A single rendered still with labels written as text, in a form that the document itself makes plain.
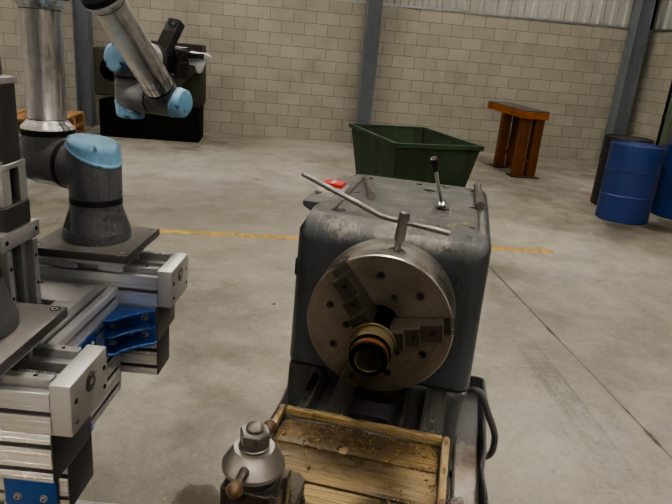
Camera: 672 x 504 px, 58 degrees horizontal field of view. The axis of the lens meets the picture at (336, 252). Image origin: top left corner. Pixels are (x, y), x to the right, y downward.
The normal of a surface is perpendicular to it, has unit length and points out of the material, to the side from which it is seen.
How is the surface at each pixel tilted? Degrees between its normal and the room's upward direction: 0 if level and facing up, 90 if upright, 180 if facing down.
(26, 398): 90
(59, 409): 90
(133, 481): 0
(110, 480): 0
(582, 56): 90
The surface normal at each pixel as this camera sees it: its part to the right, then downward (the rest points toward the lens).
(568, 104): 0.09, 0.32
